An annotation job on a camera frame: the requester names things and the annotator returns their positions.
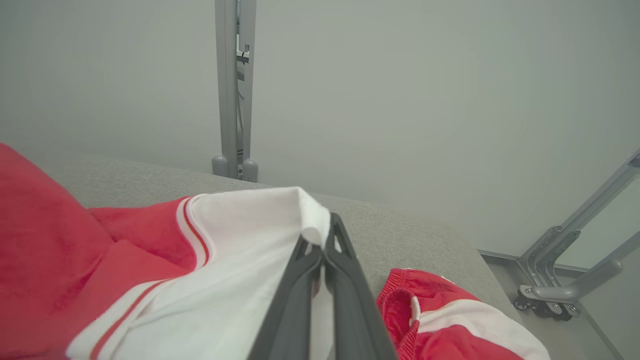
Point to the red shirt with white sleeves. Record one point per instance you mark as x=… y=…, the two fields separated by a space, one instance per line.
x=50 y=250

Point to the black caster wheel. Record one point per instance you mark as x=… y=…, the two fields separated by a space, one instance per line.
x=522 y=303
x=557 y=312

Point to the grey metal wheeled stand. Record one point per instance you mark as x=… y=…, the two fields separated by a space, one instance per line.
x=575 y=290

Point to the red shorts with white stripe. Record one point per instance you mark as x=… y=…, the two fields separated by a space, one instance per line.
x=450 y=340

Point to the grey cylindrical post foot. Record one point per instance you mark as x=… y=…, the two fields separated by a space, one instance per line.
x=220 y=166
x=250 y=171

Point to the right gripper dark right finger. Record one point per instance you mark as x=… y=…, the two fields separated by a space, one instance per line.
x=355 y=310

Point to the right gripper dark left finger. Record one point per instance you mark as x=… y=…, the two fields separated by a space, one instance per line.
x=290 y=310

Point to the grey metal post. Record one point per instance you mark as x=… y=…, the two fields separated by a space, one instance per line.
x=227 y=75

